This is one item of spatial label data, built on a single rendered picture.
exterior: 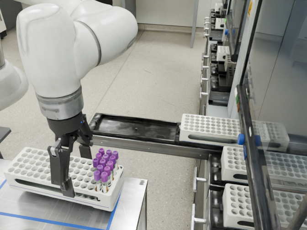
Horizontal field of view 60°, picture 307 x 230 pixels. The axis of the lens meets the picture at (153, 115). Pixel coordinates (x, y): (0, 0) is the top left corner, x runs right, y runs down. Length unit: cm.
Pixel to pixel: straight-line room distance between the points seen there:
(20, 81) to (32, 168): 56
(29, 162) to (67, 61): 37
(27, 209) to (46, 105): 35
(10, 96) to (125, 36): 74
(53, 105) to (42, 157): 28
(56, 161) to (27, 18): 29
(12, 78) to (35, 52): 72
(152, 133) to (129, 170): 98
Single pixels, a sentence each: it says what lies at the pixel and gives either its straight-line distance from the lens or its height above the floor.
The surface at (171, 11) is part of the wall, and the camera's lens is 443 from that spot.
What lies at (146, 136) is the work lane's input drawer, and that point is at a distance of 98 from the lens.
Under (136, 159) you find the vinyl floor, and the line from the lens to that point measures 202.
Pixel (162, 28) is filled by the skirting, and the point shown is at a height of 4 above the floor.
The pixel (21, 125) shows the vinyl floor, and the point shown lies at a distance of 256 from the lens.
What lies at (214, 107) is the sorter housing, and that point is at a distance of 129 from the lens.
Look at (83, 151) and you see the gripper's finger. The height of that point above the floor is 94.
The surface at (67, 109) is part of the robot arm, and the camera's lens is 55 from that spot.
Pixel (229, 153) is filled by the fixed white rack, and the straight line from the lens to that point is 88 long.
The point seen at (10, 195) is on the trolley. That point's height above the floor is 82.
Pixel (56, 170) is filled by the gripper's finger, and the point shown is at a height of 100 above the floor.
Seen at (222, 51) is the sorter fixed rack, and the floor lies 86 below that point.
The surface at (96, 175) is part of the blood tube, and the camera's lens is 64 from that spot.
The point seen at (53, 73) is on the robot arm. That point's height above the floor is 122.
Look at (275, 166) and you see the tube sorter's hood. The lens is 53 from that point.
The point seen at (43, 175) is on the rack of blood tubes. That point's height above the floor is 91.
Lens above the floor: 144
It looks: 36 degrees down
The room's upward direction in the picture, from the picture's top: 1 degrees clockwise
